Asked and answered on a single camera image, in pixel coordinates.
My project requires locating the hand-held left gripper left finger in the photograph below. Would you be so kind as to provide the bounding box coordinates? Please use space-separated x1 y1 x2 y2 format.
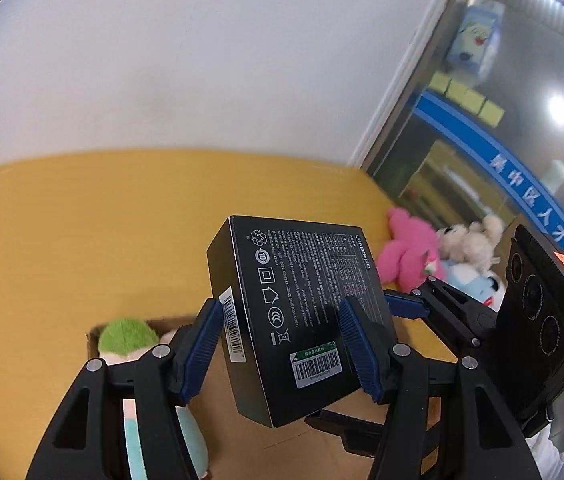
26 298 225 480

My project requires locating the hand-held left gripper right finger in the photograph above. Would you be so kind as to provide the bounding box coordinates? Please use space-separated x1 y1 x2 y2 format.
338 297 544 480

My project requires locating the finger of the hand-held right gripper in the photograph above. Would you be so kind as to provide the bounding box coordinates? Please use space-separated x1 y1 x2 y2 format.
304 408 394 457
383 278 499 348

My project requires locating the cardboard box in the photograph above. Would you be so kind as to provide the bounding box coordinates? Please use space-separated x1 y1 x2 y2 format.
86 314 459 480

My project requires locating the black printed box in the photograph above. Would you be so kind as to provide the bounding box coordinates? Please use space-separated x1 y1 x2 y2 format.
206 215 399 429

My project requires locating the person's right forearm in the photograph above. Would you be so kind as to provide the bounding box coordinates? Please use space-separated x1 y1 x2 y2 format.
525 427 564 480

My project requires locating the yellow wooden desktop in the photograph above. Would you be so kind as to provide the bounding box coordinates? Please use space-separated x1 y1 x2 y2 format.
0 147 463 480

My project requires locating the pink plush toy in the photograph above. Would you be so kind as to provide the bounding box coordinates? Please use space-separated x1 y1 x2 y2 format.
379 207 447 292

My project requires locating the blue and white plush toy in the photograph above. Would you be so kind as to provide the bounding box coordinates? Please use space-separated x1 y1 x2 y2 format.
443 259 509 310

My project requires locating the green-haired plush doll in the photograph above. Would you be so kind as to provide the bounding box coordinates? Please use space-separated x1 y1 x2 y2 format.
98 316 211 480

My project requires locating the cream plush bear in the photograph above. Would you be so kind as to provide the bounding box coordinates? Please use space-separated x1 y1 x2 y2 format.
435 214 505 275

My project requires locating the blue banner on glass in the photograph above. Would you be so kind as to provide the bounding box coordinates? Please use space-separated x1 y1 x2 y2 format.
411 91 564 306

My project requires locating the blue cartoon poster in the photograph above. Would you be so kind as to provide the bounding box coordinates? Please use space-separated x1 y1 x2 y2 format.
443 2 509 82

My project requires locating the white door frame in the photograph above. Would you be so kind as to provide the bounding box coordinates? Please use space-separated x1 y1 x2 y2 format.
346 0 469 169

